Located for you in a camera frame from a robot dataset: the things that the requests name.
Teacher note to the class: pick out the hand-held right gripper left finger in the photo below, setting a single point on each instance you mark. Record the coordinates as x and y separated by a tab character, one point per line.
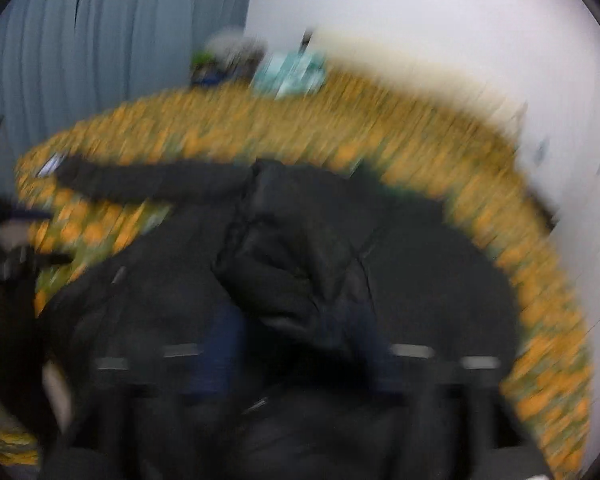
215	355

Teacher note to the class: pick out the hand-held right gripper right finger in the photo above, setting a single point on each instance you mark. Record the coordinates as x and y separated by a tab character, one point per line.
377	360

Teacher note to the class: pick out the black puffer jacket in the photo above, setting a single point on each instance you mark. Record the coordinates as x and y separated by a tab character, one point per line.
300	240

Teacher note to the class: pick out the camouflage patterned cloth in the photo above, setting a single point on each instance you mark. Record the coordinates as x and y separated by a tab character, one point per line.
2	430

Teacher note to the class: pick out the orange floral bed sheet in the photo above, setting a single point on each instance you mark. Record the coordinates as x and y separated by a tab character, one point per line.
430	145

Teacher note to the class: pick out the grey-blue curtain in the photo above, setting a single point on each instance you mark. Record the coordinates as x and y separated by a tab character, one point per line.
105	35

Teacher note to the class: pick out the teal patterned cloth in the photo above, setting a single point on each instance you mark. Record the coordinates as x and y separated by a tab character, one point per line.
287	72

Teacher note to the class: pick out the dark blurred bundle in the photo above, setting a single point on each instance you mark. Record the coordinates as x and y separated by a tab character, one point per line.
225	60

